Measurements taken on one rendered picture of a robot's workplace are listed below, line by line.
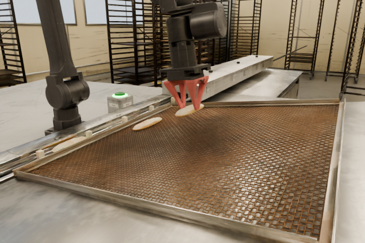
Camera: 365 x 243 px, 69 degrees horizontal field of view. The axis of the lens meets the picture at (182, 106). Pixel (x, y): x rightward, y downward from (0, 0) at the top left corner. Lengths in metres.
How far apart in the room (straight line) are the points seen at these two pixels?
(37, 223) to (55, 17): 0.60
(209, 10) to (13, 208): 0.46
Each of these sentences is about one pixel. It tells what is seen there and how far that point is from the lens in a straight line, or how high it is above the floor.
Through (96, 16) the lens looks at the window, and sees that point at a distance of 6.64.
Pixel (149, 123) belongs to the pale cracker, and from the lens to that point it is 0.68.
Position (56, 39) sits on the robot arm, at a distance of 0.85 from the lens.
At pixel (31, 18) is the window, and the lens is 5.74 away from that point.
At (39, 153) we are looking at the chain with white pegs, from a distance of 0.70.
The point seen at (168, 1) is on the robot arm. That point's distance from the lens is 0.57.
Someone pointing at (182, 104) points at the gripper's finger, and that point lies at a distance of 0.62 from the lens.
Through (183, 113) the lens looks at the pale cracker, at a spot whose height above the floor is 0.96.
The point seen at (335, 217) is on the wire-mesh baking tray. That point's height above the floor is 0.99.
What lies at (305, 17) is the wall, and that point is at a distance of 7.53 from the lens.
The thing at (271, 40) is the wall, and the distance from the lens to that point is 7.67.
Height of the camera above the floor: 1.15
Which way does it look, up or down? 17 degrees down
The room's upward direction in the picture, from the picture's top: straight up
